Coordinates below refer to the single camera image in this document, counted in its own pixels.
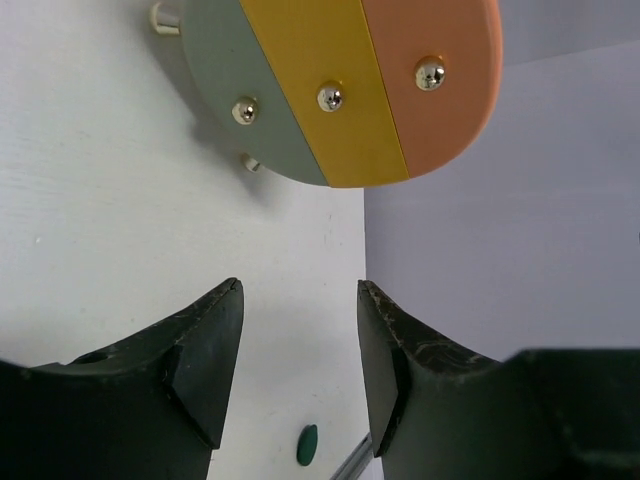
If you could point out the dark green round disc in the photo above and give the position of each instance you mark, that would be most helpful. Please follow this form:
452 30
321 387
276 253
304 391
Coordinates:
307 444

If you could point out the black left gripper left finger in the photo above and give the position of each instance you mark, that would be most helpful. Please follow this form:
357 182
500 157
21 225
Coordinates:
150 406

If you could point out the cream cylindrical drawer organizer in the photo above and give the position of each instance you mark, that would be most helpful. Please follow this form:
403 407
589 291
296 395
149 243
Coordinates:
164 19

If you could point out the yellow drawer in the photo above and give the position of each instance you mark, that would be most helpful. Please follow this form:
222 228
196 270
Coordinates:
323 58

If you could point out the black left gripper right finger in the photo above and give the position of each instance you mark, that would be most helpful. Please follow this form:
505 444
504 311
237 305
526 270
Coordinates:
439 410

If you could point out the orange top drawer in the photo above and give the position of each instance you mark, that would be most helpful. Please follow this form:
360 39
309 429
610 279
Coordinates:
441 63

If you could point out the grey bottom drawer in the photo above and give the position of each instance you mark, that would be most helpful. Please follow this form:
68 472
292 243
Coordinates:
236 81

